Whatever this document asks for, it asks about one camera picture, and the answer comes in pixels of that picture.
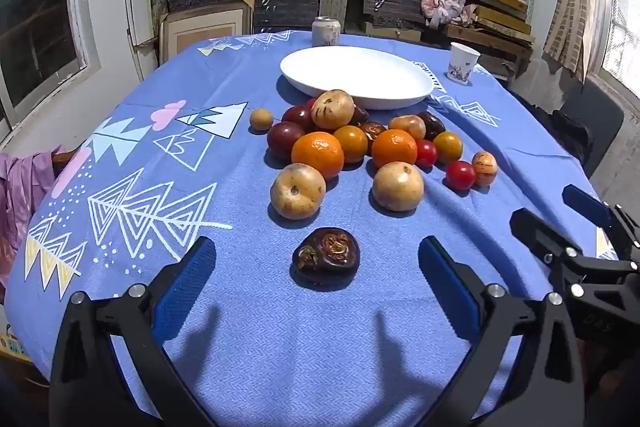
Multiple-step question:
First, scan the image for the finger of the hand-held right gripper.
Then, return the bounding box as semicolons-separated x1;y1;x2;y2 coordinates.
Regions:
562;184;640;261
510;208;640;299

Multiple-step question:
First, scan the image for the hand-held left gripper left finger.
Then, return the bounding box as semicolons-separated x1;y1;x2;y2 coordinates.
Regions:
49;235;218;427

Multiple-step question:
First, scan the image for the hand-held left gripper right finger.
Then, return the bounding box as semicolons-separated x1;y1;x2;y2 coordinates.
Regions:
417;235;586;427

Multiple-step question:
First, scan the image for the orange striped round fruit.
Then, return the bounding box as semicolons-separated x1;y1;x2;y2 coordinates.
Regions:
471;151;499;188

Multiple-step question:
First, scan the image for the tan striped round fruit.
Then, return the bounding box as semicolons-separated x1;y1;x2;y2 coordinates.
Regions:
372;161;425;212

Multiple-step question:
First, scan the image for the yellow green tomato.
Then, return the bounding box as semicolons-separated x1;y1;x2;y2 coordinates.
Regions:
432;131;464;164

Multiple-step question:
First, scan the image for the orange tangerine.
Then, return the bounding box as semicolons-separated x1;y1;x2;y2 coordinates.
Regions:
370;128;418;169
291;131;346;180

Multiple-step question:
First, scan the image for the tan oblong fruit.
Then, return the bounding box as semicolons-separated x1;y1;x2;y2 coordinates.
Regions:
388;114;427;140

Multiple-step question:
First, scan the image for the dark purple plum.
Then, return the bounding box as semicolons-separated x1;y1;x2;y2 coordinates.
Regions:
266;121;307;162
281;104;317;132

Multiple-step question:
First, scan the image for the orange yellow tomato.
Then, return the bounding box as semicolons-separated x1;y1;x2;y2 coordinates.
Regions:
333;125;369;164

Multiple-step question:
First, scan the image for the small tan longan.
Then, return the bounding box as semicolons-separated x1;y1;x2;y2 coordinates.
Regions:
249;108;274;132

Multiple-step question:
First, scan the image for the white oval plate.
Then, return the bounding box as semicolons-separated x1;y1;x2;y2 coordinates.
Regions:
279;46;435;110

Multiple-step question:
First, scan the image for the black chair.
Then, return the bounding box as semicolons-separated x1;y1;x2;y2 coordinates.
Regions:
510;77;626;178

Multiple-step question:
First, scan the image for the blue printed tablecloth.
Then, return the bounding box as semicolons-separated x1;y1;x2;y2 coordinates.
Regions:
5;29;616;427

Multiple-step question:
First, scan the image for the brown wooden chair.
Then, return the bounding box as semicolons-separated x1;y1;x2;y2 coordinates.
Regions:
52;147;83;180

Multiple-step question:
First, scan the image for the bright side window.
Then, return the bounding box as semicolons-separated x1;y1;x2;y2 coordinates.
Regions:
600;0;640;100

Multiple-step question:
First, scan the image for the white printed paper cup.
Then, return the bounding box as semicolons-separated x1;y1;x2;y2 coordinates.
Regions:
446;42;481;84

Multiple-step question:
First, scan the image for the pink purple cloth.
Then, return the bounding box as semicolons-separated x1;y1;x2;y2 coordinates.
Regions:
0;147;68;288

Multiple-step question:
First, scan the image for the pink plastic bag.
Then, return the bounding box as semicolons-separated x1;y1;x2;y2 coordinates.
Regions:
419;0;478;30

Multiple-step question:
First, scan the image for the stack of dark wooden boxes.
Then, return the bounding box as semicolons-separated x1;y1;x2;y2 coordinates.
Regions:
362;0;426;28

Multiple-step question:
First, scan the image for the white leaning board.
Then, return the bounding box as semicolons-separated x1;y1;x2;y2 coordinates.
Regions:
123;0;161;80

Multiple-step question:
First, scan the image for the white beverage can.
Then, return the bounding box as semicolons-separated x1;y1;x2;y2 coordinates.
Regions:
311;16;341;48

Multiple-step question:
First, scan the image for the stack of dark grey boxes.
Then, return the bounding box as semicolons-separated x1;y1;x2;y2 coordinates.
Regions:
251;0;321;34

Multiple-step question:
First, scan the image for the aluminium framed window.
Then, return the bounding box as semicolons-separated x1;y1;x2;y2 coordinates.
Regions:
0;0;96;142

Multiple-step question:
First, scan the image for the grey woven upright box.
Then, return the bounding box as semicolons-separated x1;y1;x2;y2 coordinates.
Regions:
319;0;350;26

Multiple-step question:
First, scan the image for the cardboard picture frame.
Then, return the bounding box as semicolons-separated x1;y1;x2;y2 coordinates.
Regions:
159;0;254;68

